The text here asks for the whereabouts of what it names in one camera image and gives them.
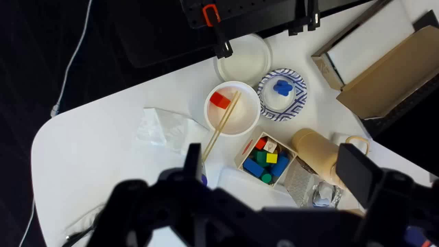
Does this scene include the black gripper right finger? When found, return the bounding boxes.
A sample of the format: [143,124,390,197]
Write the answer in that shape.
[336,142,383,208]

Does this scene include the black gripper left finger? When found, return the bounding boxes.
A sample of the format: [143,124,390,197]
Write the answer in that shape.
[184,142,202,179]

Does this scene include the white foam cover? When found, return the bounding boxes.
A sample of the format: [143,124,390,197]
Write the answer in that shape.
[326,0,414,84]

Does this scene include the wooden box of blocks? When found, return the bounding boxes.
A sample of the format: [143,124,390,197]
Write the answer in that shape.
[235,130,296,186]

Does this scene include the open cardboard box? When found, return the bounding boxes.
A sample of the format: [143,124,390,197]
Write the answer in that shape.
[311,0,439,135]

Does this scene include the tan plastic bottle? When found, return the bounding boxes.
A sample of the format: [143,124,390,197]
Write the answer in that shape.
[291,127,346,189]

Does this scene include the clear plastic bag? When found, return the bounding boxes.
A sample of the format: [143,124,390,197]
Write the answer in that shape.
[136,108,210,153]

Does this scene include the wooden chopsticks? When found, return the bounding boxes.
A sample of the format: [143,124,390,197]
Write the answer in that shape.
[202,91,241,163]

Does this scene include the red block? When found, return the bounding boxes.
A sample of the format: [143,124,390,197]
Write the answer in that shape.
[210,91,230,109]

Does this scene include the white bowl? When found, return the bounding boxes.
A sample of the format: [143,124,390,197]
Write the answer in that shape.
[203,79,262,137]

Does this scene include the blue patterned plate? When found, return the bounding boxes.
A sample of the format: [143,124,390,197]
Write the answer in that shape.
[256,68,307,121]

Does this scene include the blue block on plate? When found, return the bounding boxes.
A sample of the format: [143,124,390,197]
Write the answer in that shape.
[273,79,294,95]

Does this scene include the white round lid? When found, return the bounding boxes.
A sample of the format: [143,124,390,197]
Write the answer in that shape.
[215,34,272,86]

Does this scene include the black clamp orange handle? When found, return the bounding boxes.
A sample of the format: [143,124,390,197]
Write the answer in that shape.
[202,2,233,58]

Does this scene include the white cable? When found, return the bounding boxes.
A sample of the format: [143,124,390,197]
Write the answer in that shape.
[49,0,95,117]

